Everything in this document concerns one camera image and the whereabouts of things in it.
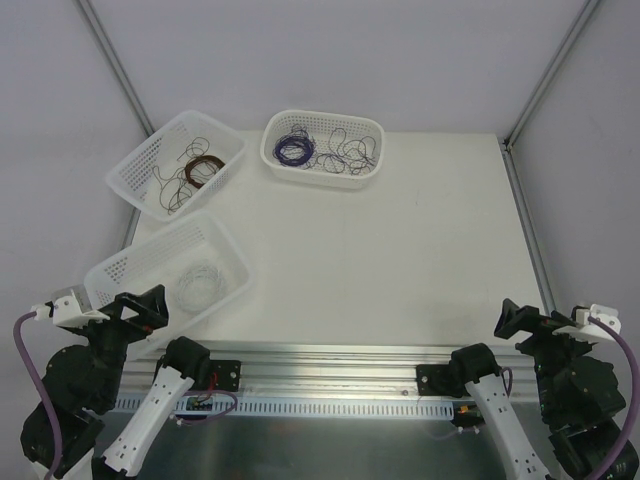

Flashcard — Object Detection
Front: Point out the right aluminium frame post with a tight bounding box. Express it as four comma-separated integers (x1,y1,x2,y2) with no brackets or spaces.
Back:
504,0,603,152

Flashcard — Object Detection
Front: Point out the left aluminium frame post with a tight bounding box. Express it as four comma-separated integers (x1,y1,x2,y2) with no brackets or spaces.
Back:
74,0,155,137

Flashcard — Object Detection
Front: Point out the white basket with brown wires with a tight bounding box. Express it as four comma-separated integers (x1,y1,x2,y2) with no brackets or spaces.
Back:
105,110,248,222

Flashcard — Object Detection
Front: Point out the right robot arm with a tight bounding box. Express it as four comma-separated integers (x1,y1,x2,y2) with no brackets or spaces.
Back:
415,299,639,479

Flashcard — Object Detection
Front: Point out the aluminium frame post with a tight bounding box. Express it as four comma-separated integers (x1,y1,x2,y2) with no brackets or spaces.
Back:
504,0,603,152
74,0,155,137

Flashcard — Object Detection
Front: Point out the white wire coil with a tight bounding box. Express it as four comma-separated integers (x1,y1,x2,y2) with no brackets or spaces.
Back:
174,263,229,314

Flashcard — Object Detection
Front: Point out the brown wire coil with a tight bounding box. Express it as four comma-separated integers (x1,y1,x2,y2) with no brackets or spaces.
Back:
151,137,227,216

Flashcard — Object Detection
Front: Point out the white basket near left arm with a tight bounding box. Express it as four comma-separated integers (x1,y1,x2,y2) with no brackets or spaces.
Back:
84,211,254,360

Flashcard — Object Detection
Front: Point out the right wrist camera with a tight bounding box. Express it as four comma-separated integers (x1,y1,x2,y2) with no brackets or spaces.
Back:
553,304,621,343

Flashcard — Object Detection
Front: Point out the aluminium mounting rail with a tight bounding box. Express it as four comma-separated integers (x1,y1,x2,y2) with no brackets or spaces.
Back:
59,340,576,401

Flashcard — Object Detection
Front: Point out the white basket with purple wires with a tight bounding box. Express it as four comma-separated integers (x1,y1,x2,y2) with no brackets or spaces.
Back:
259,109,385,190

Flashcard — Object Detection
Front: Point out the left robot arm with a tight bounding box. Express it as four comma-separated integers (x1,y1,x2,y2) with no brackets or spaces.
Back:
13,284,212,479

